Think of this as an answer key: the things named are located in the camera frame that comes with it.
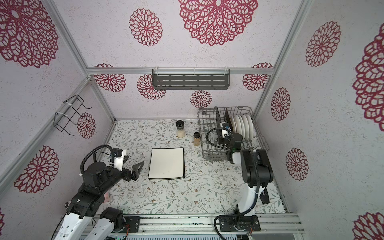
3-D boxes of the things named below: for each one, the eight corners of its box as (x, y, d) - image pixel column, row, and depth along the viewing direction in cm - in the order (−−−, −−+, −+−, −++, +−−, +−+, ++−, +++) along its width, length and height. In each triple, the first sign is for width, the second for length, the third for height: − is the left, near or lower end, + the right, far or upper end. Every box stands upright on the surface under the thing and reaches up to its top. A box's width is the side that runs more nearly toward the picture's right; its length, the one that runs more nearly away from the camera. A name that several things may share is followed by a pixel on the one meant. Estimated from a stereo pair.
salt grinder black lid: (176, 138, 111) (175, 127, 102) (177, 131, 115) (175, 120, 106) (185, 138, 111) (184, 127, 102) (185, 131, 115) (184, 120, 106)
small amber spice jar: (193, 145, 107) (193, 137, 99) (193, 141, 109) (193, 132, 101) (199, 145, 107) (200, 137, 99) (199, 141, 109) (200, 132, 101)
